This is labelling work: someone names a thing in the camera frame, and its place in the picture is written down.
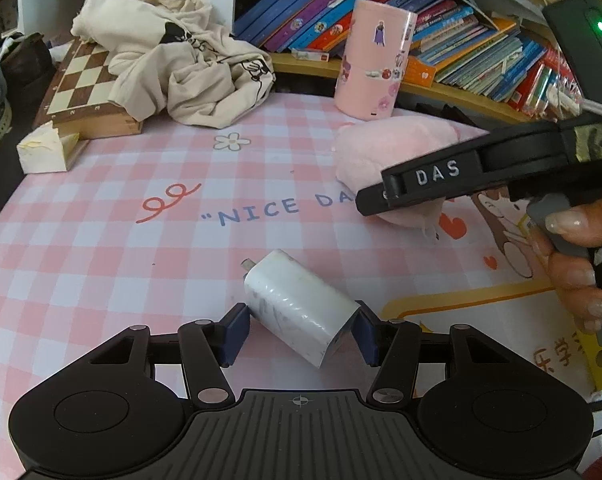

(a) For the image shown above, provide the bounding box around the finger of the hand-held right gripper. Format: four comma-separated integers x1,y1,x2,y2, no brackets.
355,152,484,217

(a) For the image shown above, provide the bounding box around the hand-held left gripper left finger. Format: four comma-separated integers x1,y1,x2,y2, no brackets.
88,302,252,406

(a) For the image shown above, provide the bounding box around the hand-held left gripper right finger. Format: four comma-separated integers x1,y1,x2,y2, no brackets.
351,301,512,406

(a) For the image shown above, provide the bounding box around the pink plush toy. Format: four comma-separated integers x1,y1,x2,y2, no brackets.
333,115,492,243

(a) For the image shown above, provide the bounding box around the white charger adapter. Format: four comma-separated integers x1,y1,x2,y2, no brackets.
241,249,362,370

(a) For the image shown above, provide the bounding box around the pink sticker cylinder container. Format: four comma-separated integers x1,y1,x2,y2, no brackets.
335,0,418,122

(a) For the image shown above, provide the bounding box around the person's right hand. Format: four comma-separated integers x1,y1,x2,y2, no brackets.
528,192,602,333

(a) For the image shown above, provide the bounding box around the orange white card box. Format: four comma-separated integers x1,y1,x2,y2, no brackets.
403,55,439,88

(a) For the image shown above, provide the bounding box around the pink checkered desk mat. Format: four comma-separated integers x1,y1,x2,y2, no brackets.
0,42,602,480

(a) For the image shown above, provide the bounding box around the row of colourful books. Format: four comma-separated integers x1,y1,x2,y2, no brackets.
233,0,586,116

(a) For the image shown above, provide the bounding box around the white paper block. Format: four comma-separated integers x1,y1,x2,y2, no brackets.
17,124,89,175

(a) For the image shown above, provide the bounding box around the wooden chessboard box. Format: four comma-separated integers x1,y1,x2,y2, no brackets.
33,37,146,140

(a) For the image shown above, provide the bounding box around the black bag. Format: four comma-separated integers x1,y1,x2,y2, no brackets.
0,32,52,91

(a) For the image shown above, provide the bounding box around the white side shelf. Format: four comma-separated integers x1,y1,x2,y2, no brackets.
16,0,86,46

